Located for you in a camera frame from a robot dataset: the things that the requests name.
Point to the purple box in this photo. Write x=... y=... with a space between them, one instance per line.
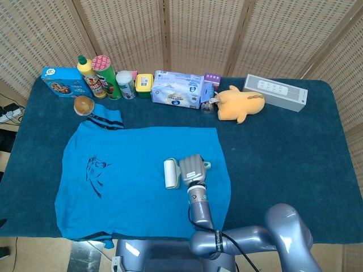
x=213 y=79

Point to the green lint roller white roll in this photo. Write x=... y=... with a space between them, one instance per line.
x=170 y=173

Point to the woven wicker folding screen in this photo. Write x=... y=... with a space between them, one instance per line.
x=198 y=34

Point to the yellow bottle with red label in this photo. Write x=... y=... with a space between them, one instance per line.
x=90 y=79

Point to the right robot arm grey-blue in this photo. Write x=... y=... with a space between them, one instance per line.
x=286 y=232

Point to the clear jar of nuts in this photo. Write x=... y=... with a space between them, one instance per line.
x=207 y=107

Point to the right robot hand grey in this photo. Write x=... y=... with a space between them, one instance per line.
x=193 y=168

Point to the blue cookie box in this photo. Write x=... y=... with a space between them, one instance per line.
x=62 y=83

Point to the blue t-shirt with cat print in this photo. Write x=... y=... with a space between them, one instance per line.
x=136 y=204

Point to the amber jelly cup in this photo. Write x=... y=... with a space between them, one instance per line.
x=84 y=105

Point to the green box with yellow lid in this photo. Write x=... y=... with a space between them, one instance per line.
x=144 y=85

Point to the white power strip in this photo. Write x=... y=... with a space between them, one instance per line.
x=10 y=114

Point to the orange plush toy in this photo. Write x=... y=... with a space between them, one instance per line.
x=241 y=105

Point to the long white grey box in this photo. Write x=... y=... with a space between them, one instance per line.
x=275 y=92

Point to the green Pringles can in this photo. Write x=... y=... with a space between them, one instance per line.
x=109 y=79

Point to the blue white tissue pack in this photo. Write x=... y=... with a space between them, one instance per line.
x=175 y=90

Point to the grey-blue robot torso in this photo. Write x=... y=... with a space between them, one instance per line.
x=158 y=258

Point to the small white green can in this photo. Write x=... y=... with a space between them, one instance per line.
x=126 y=85

